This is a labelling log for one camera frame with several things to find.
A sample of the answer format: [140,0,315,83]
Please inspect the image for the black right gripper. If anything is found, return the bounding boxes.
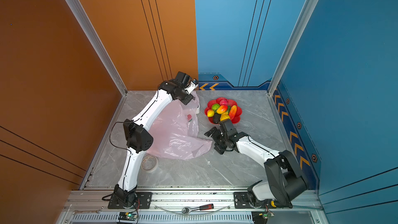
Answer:
[204,127,229,154]

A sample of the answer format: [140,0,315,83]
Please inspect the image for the yellow lemon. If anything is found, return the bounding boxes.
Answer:
[220,114,230,121]

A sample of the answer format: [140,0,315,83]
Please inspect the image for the pink printed plastic bag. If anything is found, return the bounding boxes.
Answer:
[147,92,212,160]

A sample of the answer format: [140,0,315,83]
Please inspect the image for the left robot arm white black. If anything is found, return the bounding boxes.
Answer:
[108,72,199,209]

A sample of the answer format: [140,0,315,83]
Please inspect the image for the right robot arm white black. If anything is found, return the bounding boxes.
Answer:
[204,119,309,208]

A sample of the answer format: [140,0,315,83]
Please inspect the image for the dark avocado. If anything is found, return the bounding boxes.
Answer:
[212,113,221,124]

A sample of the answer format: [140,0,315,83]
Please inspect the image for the white grey tissue box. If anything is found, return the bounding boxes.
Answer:
[195,104,200,114]

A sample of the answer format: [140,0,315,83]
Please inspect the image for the red yellow mango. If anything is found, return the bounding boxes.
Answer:
[216,105,228,115]

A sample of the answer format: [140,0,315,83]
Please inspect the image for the green lime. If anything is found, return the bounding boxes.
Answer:
[211,103,220,112]

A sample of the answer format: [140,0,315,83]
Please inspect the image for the red flower-shaped plate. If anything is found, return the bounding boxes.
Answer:
[204,97,243,124]

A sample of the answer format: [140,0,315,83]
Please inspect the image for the orange red peach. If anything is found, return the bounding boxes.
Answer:
[229,105,237,120]

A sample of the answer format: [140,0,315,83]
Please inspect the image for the pink dragon fruit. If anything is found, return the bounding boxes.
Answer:
[219,99,228,105]

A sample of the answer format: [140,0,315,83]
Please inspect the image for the right green circuit board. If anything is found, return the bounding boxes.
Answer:
[251,212,273,224]

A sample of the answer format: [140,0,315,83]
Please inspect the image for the green circuit board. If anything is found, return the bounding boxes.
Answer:
[251,212,273,224]
[117,212,139,224]

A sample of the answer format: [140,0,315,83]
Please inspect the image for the left green circuit board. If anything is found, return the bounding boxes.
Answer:
[117,212,139,224]

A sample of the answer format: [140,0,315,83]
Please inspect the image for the silver spanner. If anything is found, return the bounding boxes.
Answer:
[73,209,102,215]

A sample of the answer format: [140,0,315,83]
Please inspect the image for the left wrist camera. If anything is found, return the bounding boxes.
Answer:
[186,79,199,94]

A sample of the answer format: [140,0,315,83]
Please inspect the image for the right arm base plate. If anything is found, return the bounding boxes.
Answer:
[233,191,273,209]

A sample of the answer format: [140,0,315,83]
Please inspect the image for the red handled ratchet wrench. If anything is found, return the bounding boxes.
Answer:
[181,204,214,215]

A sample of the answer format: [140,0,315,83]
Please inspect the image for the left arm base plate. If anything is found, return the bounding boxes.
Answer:
[107,192,152,210]

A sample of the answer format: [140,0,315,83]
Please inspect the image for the aluminium front rail frame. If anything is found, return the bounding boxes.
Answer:
[56,187,329,224]

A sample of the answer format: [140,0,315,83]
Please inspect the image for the left aluminium corner post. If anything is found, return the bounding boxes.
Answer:
[65,0,127,96]

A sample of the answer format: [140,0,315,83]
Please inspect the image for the aluminium corner post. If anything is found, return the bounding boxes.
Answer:
[267,0,319,96]
[65,0,127,96]

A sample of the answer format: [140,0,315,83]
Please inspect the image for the right aluminium corner post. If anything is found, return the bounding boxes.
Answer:
[267,0,319,96]

